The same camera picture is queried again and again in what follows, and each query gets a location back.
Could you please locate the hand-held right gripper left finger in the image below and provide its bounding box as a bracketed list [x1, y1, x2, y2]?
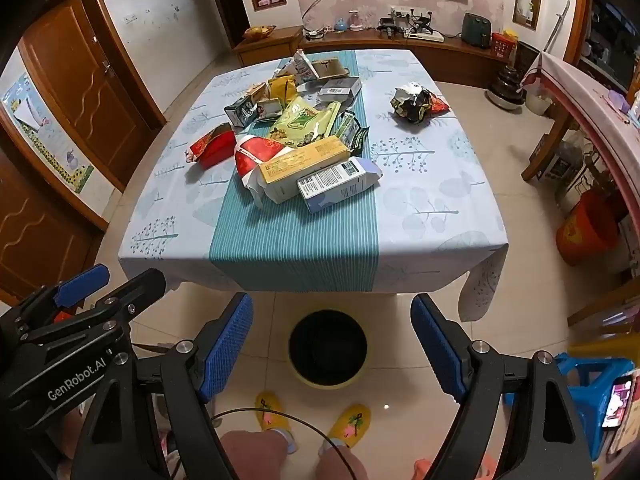
[70, 291, 256, 480]

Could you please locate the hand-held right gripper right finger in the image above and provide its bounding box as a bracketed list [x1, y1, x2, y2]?
[410, 292, 603, 480]

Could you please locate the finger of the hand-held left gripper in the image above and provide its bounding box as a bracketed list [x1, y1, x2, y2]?
[12, 263, 112, 331]
[22, 268, 167, 348]

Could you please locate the yellow round waste bin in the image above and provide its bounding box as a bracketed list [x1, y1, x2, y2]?
[288, 309, 369, 388]

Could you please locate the red foil snack packet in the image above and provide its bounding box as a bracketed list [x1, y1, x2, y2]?
[186, 127, 237, 170]

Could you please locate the white lavender cardboard box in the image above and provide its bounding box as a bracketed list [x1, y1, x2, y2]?
[296, 156, 383, 214]

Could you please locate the pale green plastic bag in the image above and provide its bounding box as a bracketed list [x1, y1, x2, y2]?
[268, 97, 343, 150]

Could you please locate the brown wooden door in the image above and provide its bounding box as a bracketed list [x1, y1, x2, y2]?
[17, 0, 167, 193]
[0, 110, 106, 306]

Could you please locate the yellow embroidered slipper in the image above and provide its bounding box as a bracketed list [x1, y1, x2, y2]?
[255, 391, 291, 433]
[330, 403, 372, 448]

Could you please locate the person's left leg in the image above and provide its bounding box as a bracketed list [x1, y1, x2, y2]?
[221, 429, 288, 480]

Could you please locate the person's leg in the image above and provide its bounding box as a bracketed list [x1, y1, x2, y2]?
[316, 447, 368, 480]
[221, 429, 288, 480]

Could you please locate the person's right leg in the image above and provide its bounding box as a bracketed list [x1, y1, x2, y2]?
[316, 447, 368, 480]

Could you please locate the red white snack bag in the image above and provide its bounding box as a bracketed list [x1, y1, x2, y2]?
[234, 134, 296, 196]

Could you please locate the smartphone with lit screen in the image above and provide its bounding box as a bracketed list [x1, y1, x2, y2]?
[601, 370, 633, 429]

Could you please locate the orange plastic bucket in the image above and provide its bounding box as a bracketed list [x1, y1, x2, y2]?
[556, 190, 621, 267]

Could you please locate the long yellow cardboard box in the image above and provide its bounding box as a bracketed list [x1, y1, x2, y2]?
[257, 137, 351, 206]

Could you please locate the small dark box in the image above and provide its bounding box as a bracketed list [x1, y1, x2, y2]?
[223, 97, 261, 127]

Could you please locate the small white green box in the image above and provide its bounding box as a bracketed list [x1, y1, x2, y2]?
[256, 99, 287, 122]

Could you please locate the beige snack bag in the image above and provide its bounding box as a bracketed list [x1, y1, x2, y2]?
[243, 82, 271, 106]

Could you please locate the dark green foil packet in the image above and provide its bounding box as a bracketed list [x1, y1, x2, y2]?
[331, 111, 371, 158]

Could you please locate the wooden side table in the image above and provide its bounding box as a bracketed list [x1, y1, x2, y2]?
[520, 50, 640, 331]

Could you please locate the yellow snack bag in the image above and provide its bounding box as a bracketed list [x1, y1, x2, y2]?
[267, 74, 299, 106]

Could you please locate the crumpled black foil wrapper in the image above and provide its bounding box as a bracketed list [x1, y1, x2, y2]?
[391, 81, 441, 123]

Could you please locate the white pot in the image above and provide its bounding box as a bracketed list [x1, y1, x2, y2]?
[525, 92, 553, 116]

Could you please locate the black stacked cooking pot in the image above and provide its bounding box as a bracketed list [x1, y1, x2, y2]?
[487, 64, 526, 109]

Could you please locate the white blue paper carton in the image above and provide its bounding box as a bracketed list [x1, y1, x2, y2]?
[277, 49, 321, 83]

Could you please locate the grey flat box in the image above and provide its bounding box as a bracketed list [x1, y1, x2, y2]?
[318, 77, 362, 102]

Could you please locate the pink striped table cloth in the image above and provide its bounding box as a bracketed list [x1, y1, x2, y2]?
[537, 52, 640, 176]

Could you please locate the low wooden cabinet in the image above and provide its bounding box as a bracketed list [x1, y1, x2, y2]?
[232, 25, 538, 88]

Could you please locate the red plastic basket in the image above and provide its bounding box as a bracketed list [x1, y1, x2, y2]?
[491, 31, 518, 58]

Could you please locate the long wooden stick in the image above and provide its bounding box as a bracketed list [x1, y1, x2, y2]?
[542, 1, 571, 53]

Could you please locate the thin black cable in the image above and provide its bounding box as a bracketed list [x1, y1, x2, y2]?
[207, 408, 361, 480]

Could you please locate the wall poster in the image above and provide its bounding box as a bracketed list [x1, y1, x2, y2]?
[0, 45, 96, 193]

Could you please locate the wooden wall niche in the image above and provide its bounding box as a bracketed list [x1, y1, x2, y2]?
[512, 0, 543, 31]

